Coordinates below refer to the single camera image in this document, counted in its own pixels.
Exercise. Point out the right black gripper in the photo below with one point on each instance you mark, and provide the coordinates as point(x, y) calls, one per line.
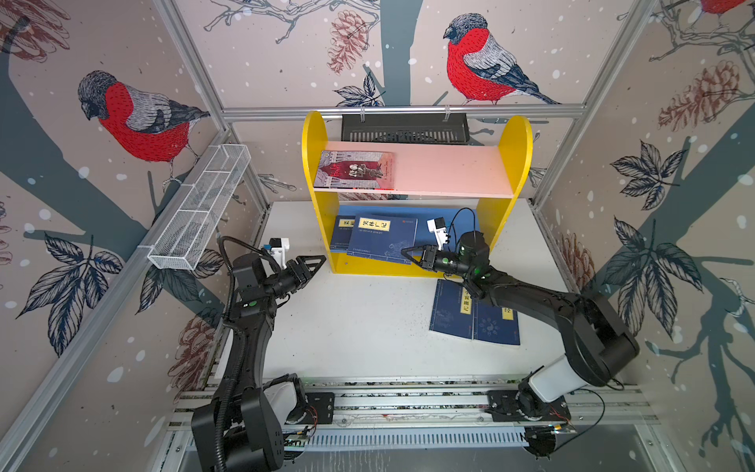
point(432, 257)

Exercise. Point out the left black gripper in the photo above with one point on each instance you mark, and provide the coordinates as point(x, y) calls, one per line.
point(299, 272)

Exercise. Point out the navy blue book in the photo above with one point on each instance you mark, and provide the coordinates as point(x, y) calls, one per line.
point(452, 311)
point(496, 325)
point(341, 234)
point(382, 238)

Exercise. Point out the red illustrated book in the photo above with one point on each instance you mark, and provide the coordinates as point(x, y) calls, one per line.
point(361, 170)

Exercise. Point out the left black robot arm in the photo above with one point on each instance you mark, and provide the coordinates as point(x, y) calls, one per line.
point(241, 428)

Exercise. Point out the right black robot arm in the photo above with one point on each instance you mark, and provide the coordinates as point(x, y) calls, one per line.
point(597, 344)

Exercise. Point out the yellow pink blue shelf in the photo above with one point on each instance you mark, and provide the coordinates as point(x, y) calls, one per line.
point(494, 176)

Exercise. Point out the black mesh tray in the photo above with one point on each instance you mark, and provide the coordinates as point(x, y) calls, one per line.
point(421, 129)

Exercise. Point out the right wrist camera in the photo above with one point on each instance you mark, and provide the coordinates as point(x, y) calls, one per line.
point(437, 226)

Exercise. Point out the white wire mesh basket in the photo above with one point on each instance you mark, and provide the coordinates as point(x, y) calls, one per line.
point(187, 234)

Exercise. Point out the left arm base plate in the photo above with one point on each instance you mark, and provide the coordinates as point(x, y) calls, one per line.
point(319, 410)

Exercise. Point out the aluminium mounting rail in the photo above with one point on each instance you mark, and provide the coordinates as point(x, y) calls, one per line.
point(404, 402)

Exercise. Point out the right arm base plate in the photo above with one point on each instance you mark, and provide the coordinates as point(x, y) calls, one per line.
point(507, 405)

